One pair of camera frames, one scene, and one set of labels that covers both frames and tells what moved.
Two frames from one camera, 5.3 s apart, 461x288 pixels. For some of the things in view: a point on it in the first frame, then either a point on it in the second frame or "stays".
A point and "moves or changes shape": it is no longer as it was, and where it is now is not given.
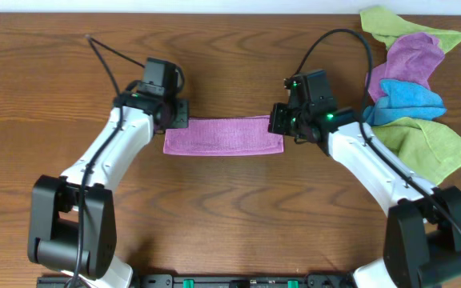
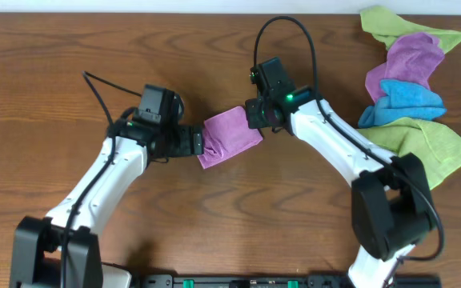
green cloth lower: [429, 150] stays
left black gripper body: [181, 113] → [197, 140]
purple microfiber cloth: [223, 135] moves or changes shape
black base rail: [217, 281] stays
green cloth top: [386, 26] stays
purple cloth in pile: [411, 57] stays
